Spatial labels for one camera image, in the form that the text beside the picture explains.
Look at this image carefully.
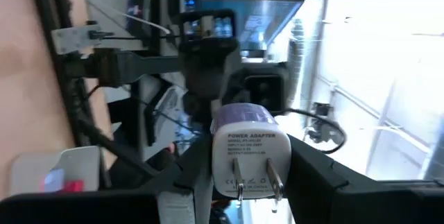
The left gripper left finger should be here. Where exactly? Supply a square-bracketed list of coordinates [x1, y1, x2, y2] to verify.
[100, 136, 215, 224]

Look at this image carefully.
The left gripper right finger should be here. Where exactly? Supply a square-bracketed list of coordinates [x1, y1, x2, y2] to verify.
[287, 135, 444, 224]

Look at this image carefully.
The small white-green cube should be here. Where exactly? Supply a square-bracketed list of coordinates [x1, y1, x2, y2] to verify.
[210, 102, 293, 214]

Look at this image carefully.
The red rectangular block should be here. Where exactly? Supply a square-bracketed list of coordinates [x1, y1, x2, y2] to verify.
[64, 179, 86, 193]

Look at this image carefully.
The light blue power adapter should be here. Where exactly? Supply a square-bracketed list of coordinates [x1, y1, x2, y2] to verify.
[38, 167, 67, 193]

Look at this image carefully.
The grey plastic tray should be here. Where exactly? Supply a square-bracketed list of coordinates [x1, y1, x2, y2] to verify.
[9, 145, 102, 198]

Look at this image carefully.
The grey monitor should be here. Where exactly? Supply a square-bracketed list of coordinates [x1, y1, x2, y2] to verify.
[193, 0, 307, 60]

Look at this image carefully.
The silver mounting plate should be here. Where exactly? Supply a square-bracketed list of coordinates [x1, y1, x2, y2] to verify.
[50, 24, 102, 56]

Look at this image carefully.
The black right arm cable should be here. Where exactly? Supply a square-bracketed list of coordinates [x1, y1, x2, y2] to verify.
[275, 107, 348, 155]

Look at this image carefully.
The black aluminium table frame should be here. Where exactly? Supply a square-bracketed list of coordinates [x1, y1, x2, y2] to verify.
[26, 0, 160, 187]

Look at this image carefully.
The white cable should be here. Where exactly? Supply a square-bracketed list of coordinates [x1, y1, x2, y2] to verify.
[86, 0, 173, 36]

